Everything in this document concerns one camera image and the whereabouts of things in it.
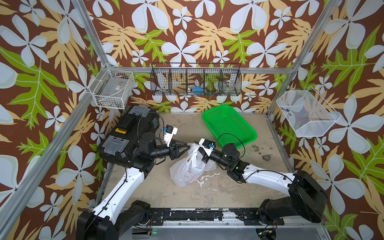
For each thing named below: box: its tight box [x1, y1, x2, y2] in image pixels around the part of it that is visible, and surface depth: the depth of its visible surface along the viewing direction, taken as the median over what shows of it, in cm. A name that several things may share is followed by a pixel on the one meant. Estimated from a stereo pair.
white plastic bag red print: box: [169, 143, 217, 187], surface depth 73 cm
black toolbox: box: [98, 104, 160, 167], surface depth 86 cm
